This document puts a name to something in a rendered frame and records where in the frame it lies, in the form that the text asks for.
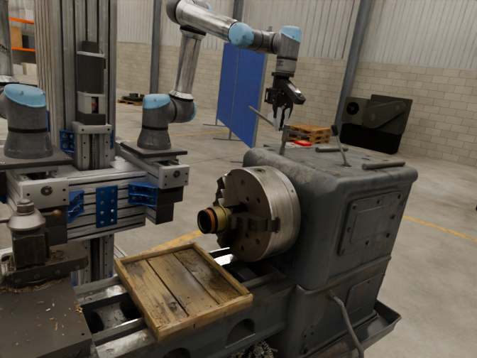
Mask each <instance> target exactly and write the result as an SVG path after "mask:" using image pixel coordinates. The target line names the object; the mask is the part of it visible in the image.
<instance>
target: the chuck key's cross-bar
mask: <svg viewBox="0 0 477 358"><path fill-rule="evenodd" d="M248 108H249V109H250V110H252V111H253V112H255V113H256V114H257V115H258V116H260V117H261V118H262V119H264V120H265V121H267V122H268V123H269V124H271V125H272V126H274V125H273V122H272V121H270V120H269V119H268V118H266V117H265V116H263V115H262V114H261V113H260V112H258V111H257V110H255V109H254V108H253V107H251V106H249V107H248ZM287 132H288V133H291V134H295V135H298V136H302V137H305V138H306V137H307V135H306V134H303V133H300V132H297V131H293V130H289V129H288V130H287Z"/></svg>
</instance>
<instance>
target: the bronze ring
mask: <svg viewBox="0 0 477 358"><path fill-rule="evenodd" d="M228 215H231V211H230V210H229V209H228V208H224V207H223V206H222V205H215V206H213V207H208V208H207V209H205V210H200V211H199V213H198V215H197V224H198V227H199V230H200V231H201V233H203V234H216V233H220V234H223V233H225V232H226V231H227V229H228V226H229V218H228Z"/></svg>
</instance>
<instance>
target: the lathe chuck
mask: <svg viewBox="0 0 477 358"><path fill-rule="evenodd" d="M255 169H261V170H264V171H265V172H264V173H261V172H258V171H256V170H255ZM231 175H232V178H233V180H234V185H235V187H236V191H237V194H238V198H239V200H240V201H241V202H243V203H244V205H242V206H239V207H235V208H232V209H229V210H230V211H231V213H232V214H235V213H240V212H250V213H253V214H255V215H259V216H261V217H265V218H267V219H271V220H275V218H276V217H277V218H278V231H277V233H275V232H269V231H266V232H261V233H255V232H252V231H250V230H248V229H247V230H243V231H242V230H240V229H239V230H238V232H237V235H236V237H235V239H234V242H233V244H232V245H231V248H230V250H229V251H230V252H231V253H232V254H233V255H234V256H235V257H237V258H238V259H240V260H242V261H245V262H254V261H259V260H261V259H266V258H268V257H271V256H275V255H277V254H279V253H280V252H282V251H283V250H284V249H285V247H286V246H287V245H288V243H289V241H290V238H291V236H292V230H293V224H294V215H293V208H292V202H291V199H290V195H289V193H288V191H287V188H286V187H285V185H284V183H283V182H282V180H281V179H280V178H279V177H278V176H277V175H276V174H275V173H274V172H273V171H272V170H270V169H268V168H265V167H262V166H254V167H245V168H234V169H231ZM274 251H276V253H274V254H273V255H271V256H268V255H269V254H271V253H273V252H274Z"/></svg>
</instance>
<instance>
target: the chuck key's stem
mask: <svg viewBox="0 0 477 358"><path fill-rule="evenodd" d="M288 129H290V125H289V124H284V127H283V134H282V139H281V141H282V146H281V147H280V153H279V154H280V155H284V154H285V143H286V142H287V138H288V132H287V130H288Z"/></svg>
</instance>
